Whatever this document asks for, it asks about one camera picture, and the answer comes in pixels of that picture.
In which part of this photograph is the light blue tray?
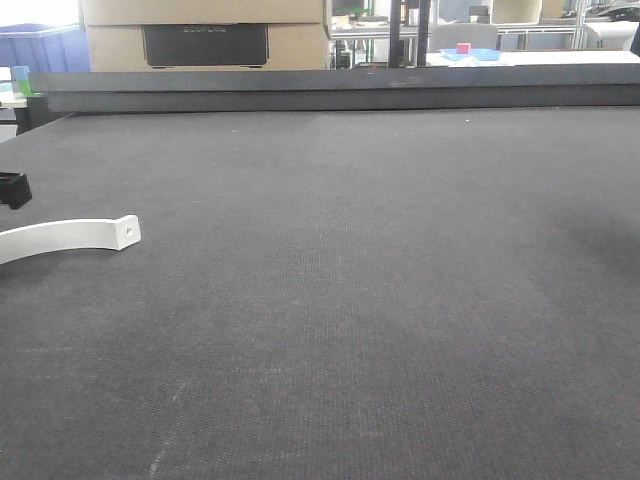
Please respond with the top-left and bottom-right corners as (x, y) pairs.
(440, 48), (502, 62)

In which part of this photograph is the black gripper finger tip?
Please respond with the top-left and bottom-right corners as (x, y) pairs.
(0, 172), (32, 209)

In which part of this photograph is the black vertical post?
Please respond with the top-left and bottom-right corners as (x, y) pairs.
(387, 0), (432, 69)

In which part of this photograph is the small pink cube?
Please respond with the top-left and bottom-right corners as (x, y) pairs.
(456, 42), (471, 55)

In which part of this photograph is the blue plastic crate background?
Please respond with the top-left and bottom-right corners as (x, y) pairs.
(1, 23), (90, 72)

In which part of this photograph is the cardboard box with black print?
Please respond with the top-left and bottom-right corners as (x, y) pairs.
(87, 24), (329, 72)

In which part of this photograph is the upper cardboard box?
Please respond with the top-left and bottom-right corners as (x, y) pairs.
(81, 0), (332, 26)

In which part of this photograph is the white curved plastic bracket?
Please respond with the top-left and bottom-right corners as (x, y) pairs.
(1, 215), (141, 264)

